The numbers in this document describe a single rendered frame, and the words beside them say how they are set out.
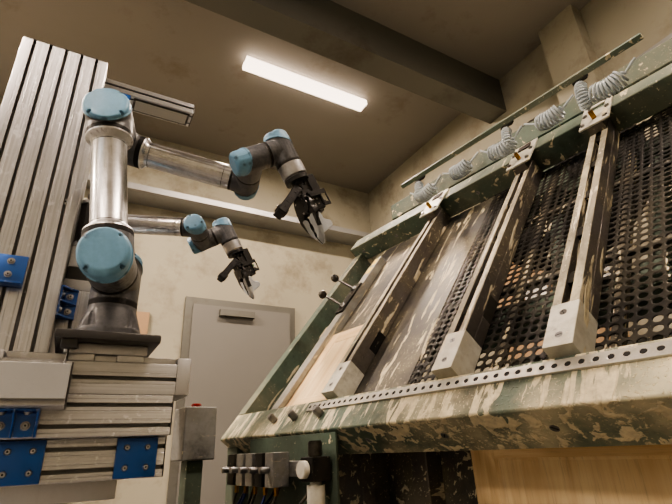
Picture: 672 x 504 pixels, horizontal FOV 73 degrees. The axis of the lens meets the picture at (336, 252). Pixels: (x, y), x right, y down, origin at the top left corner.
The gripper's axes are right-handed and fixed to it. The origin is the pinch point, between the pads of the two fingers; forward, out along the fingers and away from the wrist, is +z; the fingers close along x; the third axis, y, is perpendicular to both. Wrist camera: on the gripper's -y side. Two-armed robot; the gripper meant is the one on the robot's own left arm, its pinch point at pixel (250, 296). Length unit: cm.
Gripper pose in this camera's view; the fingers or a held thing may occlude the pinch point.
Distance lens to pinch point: 190.3
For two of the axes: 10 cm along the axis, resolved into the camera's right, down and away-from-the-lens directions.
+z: 4.5, 8.8, -1.4
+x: -4.7, 3.7, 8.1
